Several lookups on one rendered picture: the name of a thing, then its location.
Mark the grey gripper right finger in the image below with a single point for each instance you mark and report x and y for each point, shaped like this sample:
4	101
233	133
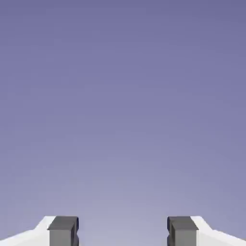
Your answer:
184	232

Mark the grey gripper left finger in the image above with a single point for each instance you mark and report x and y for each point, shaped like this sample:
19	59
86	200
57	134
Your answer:
59	232

